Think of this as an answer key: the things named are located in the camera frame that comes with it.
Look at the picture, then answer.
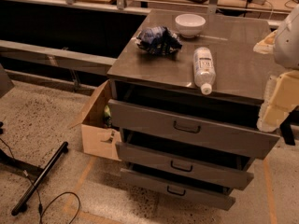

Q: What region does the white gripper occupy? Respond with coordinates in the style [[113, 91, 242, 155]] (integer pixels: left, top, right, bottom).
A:
[[253, 30, 299, 133]]

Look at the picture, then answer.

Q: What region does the grey drawer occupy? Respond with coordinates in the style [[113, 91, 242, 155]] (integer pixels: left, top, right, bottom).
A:
[[108, 99, 279, 160], [116, 142, 254, 190], [121, 169, 235, 211]]

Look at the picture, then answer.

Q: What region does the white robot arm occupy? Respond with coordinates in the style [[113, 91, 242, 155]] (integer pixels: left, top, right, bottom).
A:
[[253, 5, 299, 133]]

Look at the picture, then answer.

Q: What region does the grey drawer cabinet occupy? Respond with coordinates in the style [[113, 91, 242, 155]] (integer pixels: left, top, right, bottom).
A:
[[108, 15, 281, 196]]

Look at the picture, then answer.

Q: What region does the grey top drawer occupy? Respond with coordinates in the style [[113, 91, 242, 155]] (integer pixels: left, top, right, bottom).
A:
[[108, 99, 279, 160]]

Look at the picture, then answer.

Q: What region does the grey bottom drawer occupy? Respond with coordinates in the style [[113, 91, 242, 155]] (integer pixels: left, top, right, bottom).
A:
[[121, 169, 235, 211]]

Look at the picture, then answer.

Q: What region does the open cardboard box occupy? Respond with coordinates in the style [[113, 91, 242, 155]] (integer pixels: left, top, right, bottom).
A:
[[69, 80, 121, 161]]

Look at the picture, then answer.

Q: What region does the clear plastic water bottle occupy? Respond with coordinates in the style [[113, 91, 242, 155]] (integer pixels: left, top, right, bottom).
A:
[[193, 47, 216, 95]]

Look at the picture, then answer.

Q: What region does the white ceramic bowl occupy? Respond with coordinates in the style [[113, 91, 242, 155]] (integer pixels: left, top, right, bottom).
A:
[[175, 14, 206, 38]]

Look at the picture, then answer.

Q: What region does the crumpled blue chip bag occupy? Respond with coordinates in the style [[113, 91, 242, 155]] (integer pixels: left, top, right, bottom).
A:
[[135, 26, 182, 56]]

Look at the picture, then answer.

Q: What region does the green item in box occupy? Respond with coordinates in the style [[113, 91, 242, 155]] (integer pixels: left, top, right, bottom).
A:
[[103, 105, 111, 128]]

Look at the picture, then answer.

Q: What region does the black metal stand leg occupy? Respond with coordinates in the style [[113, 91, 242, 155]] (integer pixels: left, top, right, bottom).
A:
[[11, 142, 68, 217]]

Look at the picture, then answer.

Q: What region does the grey metal rail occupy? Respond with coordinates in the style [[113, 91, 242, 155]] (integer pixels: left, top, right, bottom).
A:
[[0, 40, 116, 76]]

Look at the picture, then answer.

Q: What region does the black floor cable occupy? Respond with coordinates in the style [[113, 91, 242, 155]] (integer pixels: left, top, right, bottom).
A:
[[0, 137, 81, 224]]

